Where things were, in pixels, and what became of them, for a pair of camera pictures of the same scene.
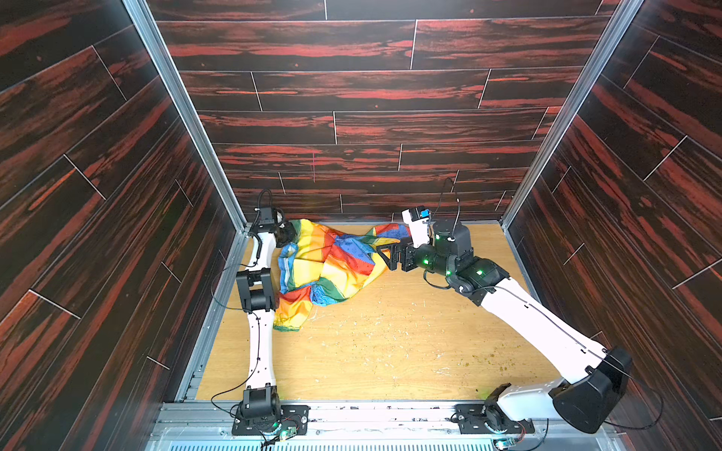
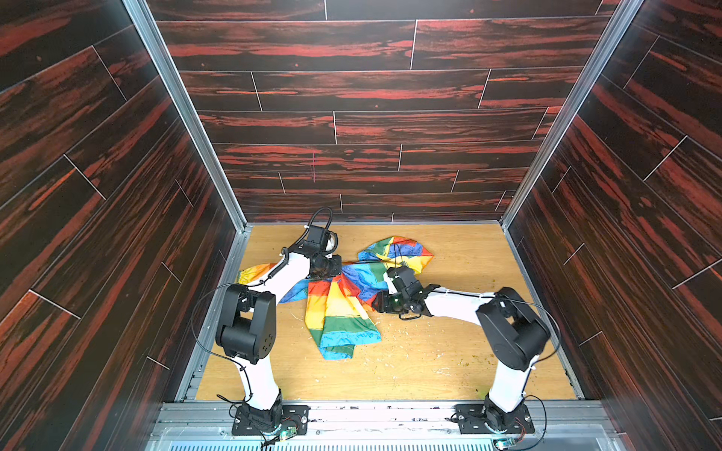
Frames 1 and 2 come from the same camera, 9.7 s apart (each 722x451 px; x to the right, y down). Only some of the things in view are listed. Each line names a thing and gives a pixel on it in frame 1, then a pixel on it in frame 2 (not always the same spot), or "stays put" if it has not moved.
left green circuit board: x=288 y=433 stays put
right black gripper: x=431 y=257 -> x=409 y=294
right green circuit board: x=504 y=443 stays put
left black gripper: x=290 y=235 -> x=335 y=270
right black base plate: x=479 y=419 stays put
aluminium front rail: x=191 y=427 stays put
